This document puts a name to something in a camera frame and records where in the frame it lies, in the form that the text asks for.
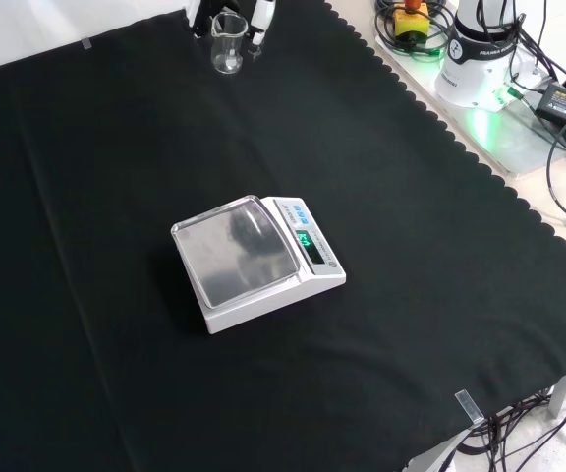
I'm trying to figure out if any black power adapter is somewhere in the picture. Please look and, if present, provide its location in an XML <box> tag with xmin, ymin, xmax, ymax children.
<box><xmin>535</xmin><ymin>82</ymin><xmax>566</xmax><ymax>135</ymax></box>

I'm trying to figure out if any clear glass beaker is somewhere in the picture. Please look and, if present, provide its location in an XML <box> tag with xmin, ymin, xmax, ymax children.
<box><xmin>209</xmin><ymin>11</ymin><xmax>245</xmax><ymax>76</ymax></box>

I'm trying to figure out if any white electronic balance steel pan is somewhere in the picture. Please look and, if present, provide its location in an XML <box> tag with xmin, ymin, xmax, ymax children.
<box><xmin>170</xmin><ymin>194</ymin><xmax>348</xmax><ymax>336</ymax></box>

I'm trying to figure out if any black cable bundle under table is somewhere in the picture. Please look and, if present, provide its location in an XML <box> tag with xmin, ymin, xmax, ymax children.
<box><xmin>459</xmin><ymin>385</ymin><xmax>566</xmax><ymax>472</ymax></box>

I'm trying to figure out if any green cable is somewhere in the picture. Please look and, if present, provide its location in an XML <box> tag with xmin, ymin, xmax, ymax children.
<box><xmin>385</xmin><ymin>19</ymin><xmax>451</xmax><ymax>60</ymax></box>

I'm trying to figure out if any clear tape strip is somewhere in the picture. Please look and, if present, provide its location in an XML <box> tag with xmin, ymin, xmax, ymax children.
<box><xmin>453</xmin><ymin>389</ymin><xmax>486</xmax><ymax>427</ymax></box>

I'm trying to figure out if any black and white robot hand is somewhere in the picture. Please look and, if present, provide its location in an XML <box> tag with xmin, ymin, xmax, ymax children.
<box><xmin>188</xmin><ymin>0</ymin><xmax>278</xmax><ymax>59</ymax></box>

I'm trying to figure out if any black bench cloth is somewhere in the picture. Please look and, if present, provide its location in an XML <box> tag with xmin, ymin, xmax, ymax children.
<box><xmin>0</xmin><ymin>0</ymin><xmax>566</xmax><ymax>472</ymax></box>

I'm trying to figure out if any yellow stop button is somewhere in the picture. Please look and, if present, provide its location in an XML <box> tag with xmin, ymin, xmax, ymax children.
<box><xmin>393</xmin><ymin>0</ymin><xmax>432</xmax><ymax>41</ymax></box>

